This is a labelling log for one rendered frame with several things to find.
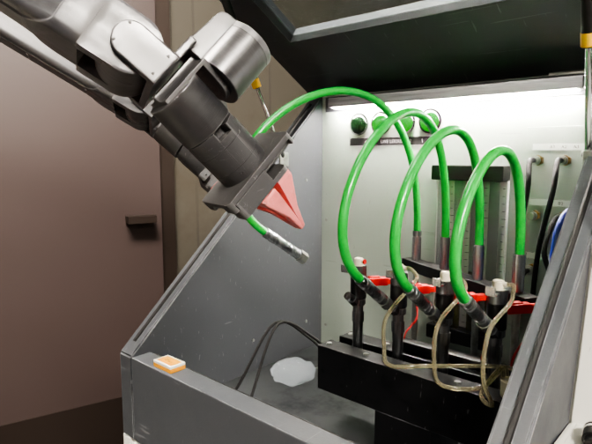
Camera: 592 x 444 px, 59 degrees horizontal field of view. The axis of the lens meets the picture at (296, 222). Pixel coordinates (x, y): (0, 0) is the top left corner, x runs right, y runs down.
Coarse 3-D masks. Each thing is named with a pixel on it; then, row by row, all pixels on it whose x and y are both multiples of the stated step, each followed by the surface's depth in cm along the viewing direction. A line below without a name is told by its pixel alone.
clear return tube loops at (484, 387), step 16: (416, 272) 82; (512, 288) 72; (512, 304) 70; (384, 320) 74; (496, 320) 66; (384, 336) 74; (384, 352) 74; (432, 352) 69; (400, 368) 74; (432, 368) 69; (480, 368) 64; (496, 368) 71; (512, 368) 71; (480, 400) 67
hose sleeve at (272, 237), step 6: (264, 234) 89; (270, 234) 89; (276, 234) 90; (270, 240) 90; (276, 240) 90; (282, 240) 90; (282, 246) 90; (288, 246) 91; (294, 246) 92; (288, 252) 91; (294, 252) 91; (300, 252) 92
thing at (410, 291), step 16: (448, 128) 74; (432, 144) 71; (416, 160) 69; (416, 176) 68; (400, 192) 67; (480, 192) 85; (400, 208) 67; (480, 208) 86; (400, 224) 66; (480, 224) 86; (480, 240) 87; (400, 256) 67; (480, 256) 87; (400, 272) 68; (480, 272) 87; (416, 288) 71; (416, 304) 73; (432, 304) 75; (432, 320) 77
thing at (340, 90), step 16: (304, 96) 89; (320, 96) 91; (368, 96) 95; (288, 112) 89; (384, 112) 97; (400, 128) 99; (416, 192) 102; (416, 208) 103; (256, 224) 88; (416, 224) 103
